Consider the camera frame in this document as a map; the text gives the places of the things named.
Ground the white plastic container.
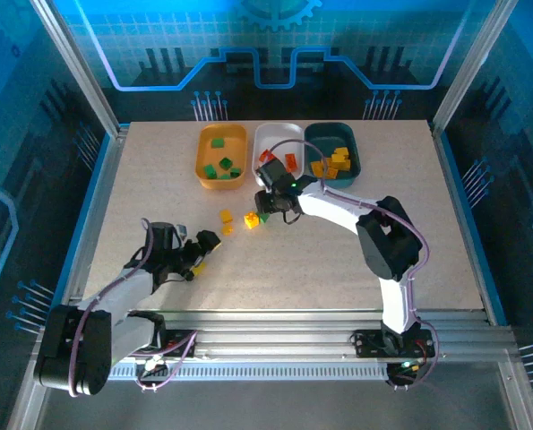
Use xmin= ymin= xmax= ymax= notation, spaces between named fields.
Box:
xmin=251 ymin=122 xmax=305 ymax=189

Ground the dark green plastic container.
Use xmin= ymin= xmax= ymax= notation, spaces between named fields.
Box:
xmin=304 ymin=122 xmax=362 ymax=189

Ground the orange plastic container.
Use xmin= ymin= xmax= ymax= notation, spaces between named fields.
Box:
xmin=193 ymin=124 xmax=249 ymax=191

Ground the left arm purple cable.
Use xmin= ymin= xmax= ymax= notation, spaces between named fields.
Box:
xmin=67 ymin=218 xmax=199 ymax=399

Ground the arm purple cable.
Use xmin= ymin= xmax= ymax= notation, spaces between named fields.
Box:
xmin=67 ymin=218 xmax=199 ymax=399
xmin=263 ymin=139 xmax=442 ymax=391

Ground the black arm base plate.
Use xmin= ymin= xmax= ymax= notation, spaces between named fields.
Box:
xmin=353 ymin=329 xmax=437 ymax=359
xmin=158 ymin=329 xmax=199 ymax=359

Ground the aluminium side rail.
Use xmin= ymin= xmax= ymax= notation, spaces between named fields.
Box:
xmin=429 ymin=125 xmax=500 ymax=326
xmin=53 ymin=127 xmax=131 ymax=326

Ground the small wired electronics board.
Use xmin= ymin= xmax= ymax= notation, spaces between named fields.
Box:
xmin=384 ymin=360 xmax=424 ymax=391
xmin=135 ymin=353 xmax=168 ymax=393

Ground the aluminium front rail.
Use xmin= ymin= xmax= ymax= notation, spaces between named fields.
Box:
xmin=32 ymin=308 xmax=518 ymax=364

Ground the grey slotted cable duct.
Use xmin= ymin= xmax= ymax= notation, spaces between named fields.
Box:
xmin=108 ymin=362 xmax=391 ymax=382

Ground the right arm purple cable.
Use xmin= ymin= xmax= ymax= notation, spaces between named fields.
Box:
xmin=263 ymin=139 xmax=442 ymax=391

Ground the aluminium frame post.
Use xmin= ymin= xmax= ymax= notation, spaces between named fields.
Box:
xmin=28 ymin=0 xmax=131 ymax=138
xmin=429 ymin=0 xmax=520 ymax=138

